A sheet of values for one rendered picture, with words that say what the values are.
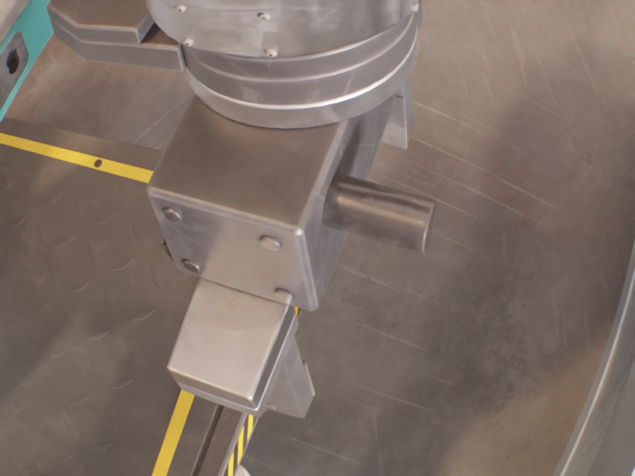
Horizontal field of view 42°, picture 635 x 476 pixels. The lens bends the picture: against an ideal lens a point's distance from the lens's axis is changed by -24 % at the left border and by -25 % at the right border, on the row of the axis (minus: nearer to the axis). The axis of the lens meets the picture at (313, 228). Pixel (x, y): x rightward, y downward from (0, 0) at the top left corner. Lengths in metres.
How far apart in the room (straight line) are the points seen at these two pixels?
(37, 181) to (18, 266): 0.10
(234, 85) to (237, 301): 0.08
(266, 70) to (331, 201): 0.05
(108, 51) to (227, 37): 0.06
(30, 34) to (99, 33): 0.24
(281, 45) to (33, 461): 0.62
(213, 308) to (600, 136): 1.02
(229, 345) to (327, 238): 0.04
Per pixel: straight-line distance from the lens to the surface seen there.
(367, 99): 0.29
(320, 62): 0.27
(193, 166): 0.29
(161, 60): 0.29
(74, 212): 0.89
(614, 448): 0.46
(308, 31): 0.24
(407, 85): 0.44
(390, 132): 0.46
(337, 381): 1.12
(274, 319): 0.32
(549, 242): 1.20
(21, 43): 0.52
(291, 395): 0.38
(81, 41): 0.31
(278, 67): 0.27
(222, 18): 0.24
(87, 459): 0.79
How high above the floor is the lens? 1.05
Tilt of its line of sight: 61 degrees down
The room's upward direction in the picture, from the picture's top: 10 degrees counter-clockwise
